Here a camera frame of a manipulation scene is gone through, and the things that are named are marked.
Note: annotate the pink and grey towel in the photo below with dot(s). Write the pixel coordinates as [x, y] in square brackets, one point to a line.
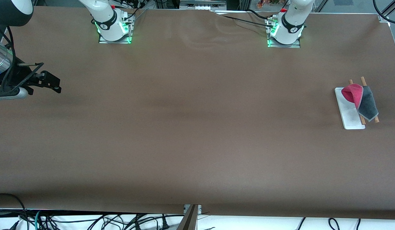
[352, 92]

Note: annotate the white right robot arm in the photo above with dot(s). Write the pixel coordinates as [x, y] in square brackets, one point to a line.
[108, 22]

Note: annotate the grey metal device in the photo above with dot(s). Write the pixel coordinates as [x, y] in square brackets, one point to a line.
[202, 2]

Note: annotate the orange background object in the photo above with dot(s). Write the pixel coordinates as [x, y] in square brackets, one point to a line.
[267, 3]

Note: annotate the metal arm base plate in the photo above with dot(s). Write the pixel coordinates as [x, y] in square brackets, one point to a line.
[283, 46]
[103, 40]

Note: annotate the aluminium frame post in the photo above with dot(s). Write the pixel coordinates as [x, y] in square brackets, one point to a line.
[189, 220]

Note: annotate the aluminium corner frame profile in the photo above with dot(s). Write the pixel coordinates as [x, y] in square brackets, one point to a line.
[383, 17]

